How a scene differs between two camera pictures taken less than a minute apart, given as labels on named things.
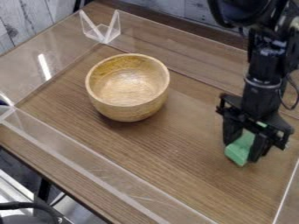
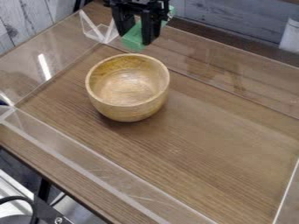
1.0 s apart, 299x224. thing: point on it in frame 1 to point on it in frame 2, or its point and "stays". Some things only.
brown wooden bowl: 128,86 stays
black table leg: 44,191 stays
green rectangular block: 238,150 to 134,38
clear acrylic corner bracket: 104,33 stays
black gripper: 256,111 to 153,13
